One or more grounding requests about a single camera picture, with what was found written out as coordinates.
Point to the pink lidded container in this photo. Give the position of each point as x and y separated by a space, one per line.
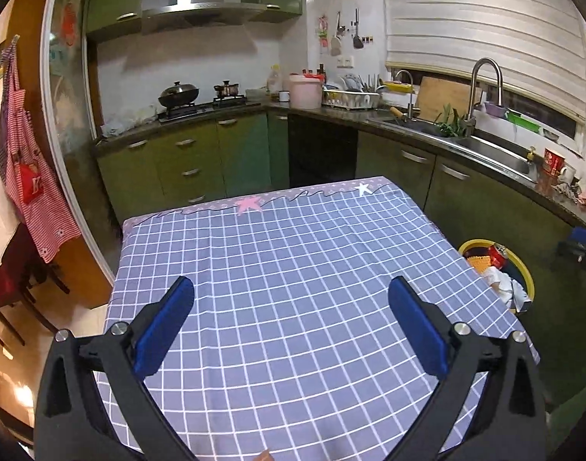
304 93

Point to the purple sponge holder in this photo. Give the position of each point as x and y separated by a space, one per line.
495 109

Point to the white enamel mug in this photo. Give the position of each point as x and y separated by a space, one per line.
285 97

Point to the wooden cutting board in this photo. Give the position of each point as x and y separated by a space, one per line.
439 96

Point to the white dish rack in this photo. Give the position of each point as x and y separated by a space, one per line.
350 100

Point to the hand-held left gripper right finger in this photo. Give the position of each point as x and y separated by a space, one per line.
420 331

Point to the yellow rimmed trash bin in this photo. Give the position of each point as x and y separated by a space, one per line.
471 244

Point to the hanging white scoop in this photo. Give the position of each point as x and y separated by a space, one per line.
336 47

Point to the yellow plastic tray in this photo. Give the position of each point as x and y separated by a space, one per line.
398 86

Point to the green plastic tray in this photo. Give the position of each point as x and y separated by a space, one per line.
523 121

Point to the orange foam fruit net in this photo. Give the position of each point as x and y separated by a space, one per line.
479 265

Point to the tall steel faucet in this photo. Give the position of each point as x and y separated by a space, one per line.
471 105

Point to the red soda can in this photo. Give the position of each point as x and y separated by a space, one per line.
497 257

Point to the black wok with lid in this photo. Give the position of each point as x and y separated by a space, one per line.
178 96

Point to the red checked apron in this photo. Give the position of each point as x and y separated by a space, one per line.
34 177

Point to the red printed mug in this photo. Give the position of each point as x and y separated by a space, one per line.
553 162

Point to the small steel faucet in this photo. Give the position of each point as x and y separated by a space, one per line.
410 101

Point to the small brass tap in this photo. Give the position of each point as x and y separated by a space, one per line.
531 153

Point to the white window blind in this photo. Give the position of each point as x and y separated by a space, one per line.
475 19

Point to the cooking oil bottle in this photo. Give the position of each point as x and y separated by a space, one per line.
274 79

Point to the blue checked tablecloth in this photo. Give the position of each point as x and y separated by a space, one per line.
298 273

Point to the green onions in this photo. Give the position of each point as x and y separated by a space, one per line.
449 125

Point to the printed glass sliding door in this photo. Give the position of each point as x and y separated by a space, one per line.
67 81

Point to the long green base cabinet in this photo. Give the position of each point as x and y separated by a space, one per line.
490 211

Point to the small steel pot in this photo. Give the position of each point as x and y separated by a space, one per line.
227 90

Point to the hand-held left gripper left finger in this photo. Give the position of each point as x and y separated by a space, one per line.
161 331

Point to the dark red wooden chair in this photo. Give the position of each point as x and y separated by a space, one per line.
14 273

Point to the hanging black spatula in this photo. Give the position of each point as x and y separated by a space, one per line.
358 41

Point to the black built-in appliance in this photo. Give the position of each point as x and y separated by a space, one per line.
322 153

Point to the black gas stove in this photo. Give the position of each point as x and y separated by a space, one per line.
202 109

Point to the steel kitchen sink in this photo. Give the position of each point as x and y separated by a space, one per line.
485 151

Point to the white milk carton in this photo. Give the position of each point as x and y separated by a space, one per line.
518 295

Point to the red wall decoration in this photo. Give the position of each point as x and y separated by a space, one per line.
322 29

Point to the white cup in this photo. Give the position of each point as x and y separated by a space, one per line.
567 174

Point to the green base cabinet with drawers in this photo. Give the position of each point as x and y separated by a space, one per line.
192 163

